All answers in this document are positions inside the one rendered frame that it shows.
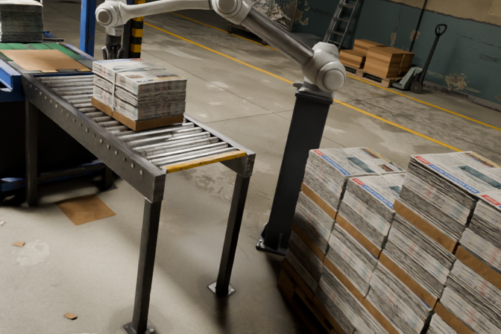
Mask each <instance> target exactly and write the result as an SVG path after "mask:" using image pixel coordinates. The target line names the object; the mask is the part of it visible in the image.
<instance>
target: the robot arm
mask: <svg viewBox="0 0 501 334"><path fill-rule="evenodd" d="M184 9H203V10H215V12H216V13H217V14H219V15H220V16H222V17H224V18H225V19H227V20H229V21H231V22H232V23H234V24H237V25H240V24H242V25H243V26H245V27H246V28H247V29H248V30H250V31H252V32H253V33H254V34H256V35H257V36H258V37H260V38H261V39H263V40H264V41H266V42H267V43H268V44H270V45H271V46H273V47H274V48H276V50H278V51H280V52H281V53H282V54H284V55H285V56H287V57H288V58H289V59H291V60H293V61H294V62H295V63H296V64H298V65H299V66H301V71H302V74H303V75H304V76H305V78H304V81H302V82H294V83H293V86H294V87H297V88H299V90H298V92H299V93H302V94H307V95H313V96H316V97H320V98H325V99H328V100H331V98H332V96H331V93H333V92H334V91H336V90H338V89H340V87H341V86H342V85H343V84H344V82H345V81H346V77H347V73H346V69H345V67H344V66H343V64H342V63H341V62H340V61H339V52H338V49H337V48H336V46H335V45H333V44H329V43H325V42H319V43H318V44H316V45H315V46H314V47H313V48H312V49H311V48H310V47H309V46H307V45H306V44H305V43H303V42H302V41H300V40H299V39H298V38H297V37H295V36H294V35H292V34H290V33H289V32H288V31H287V30H286V29H284V28H282V27H281V26H280V25H278V24H277V23H276V22H274V21H273V20H272V19H270V18H269V17H267V16H266V15H265V14H264V13H262V12H261V11H259V10H257V9H256V8H255V7H254V6H253V4H252V2H251V0H160V1H154V2H150V3H146V4H137V5H127V2H126V0H105V3H103V4H100V5H99V6H98V7H97V9H96V12H95V15H96V19H97V22H98V23H99V24H100V25H102V26H104V27H105V33H106V34H107V35H106V44H105V47H103V48H101V50H102V53H103V58H104V60H120V59H121V58H122V55H123V53H124V51H125V48H122V45H121V42H122V35H123V31H124V24H126V22H127V21H128V20H129V19H132V18H136V17H140V16H147V15H151V14H156V13H165V12H169V11H174V10H184ZM107 50H108V59H107ZM118 51H119V53H118ZM117 55H118V56H117Z"/></svg>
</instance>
